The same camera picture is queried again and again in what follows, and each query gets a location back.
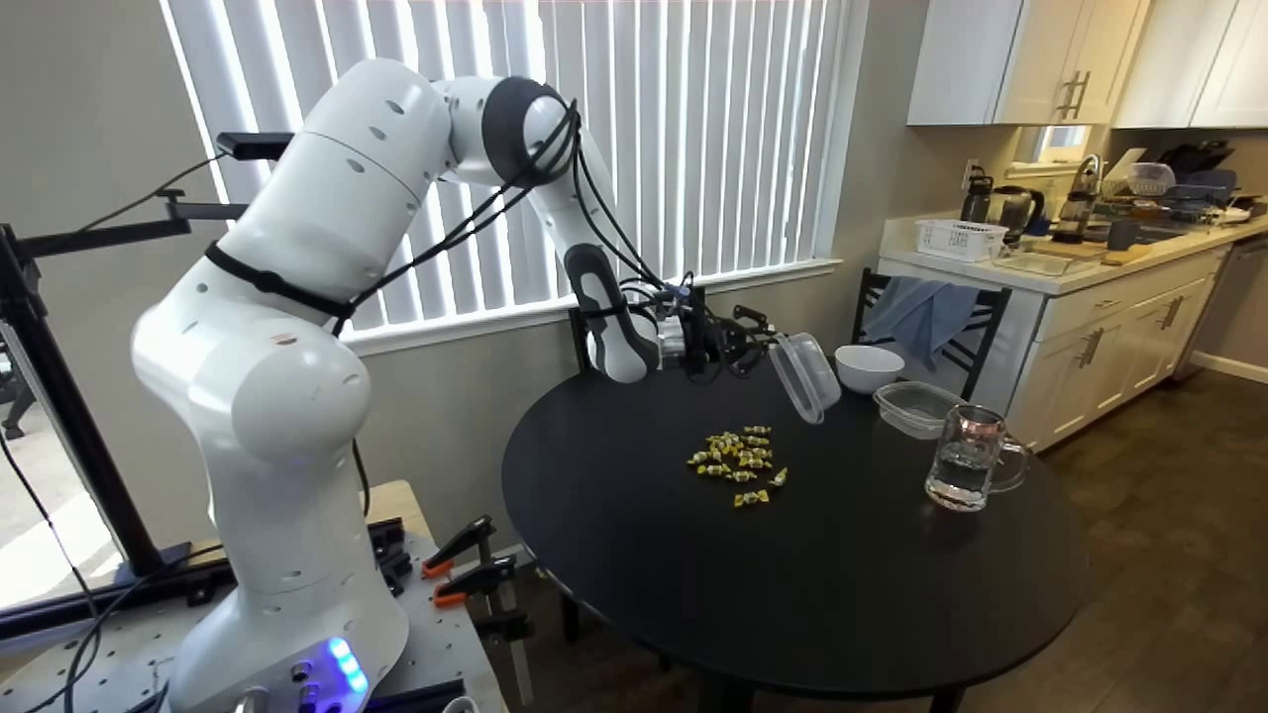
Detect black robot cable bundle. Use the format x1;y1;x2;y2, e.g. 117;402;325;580
332;91;671;336

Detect black camera on stand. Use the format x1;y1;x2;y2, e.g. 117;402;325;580
214;126;299;166

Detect black orange handled clamp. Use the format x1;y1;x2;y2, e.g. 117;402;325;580
420;509;498;580
434;549;525;612

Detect blue cloth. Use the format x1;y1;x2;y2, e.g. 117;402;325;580
863;273;984;377

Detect white upper wall cabinets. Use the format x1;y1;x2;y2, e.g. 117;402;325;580
903;0;1268;134

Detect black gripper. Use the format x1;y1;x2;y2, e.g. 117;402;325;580
656;289;785;381

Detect yellow pasta pieces pile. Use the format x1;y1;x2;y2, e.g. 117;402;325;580
682;421;797;516

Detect white kitchen counter cabinet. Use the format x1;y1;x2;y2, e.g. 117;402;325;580
875;211;1268;454

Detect white vertical window blinds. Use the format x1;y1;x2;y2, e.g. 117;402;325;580
154;0;875;340

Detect glass measuring pitcher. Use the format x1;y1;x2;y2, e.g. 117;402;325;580
920;402;1040;518

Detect black chair with cloth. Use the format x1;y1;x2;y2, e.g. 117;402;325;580
848;264;1016;400

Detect clear plastic lunchbox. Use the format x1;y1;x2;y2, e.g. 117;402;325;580
765;328;848;429

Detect robot mounting table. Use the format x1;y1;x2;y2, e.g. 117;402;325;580
0;476;517;713

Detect black metal stand frame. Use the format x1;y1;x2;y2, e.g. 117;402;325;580
0;182;257;641

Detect black coffee maker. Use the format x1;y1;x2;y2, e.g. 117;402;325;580
959;158;1052;250

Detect white bowl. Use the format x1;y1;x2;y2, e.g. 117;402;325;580
834;340;912;397

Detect clear plastic tub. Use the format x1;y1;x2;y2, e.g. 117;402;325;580
917;215;1010;264

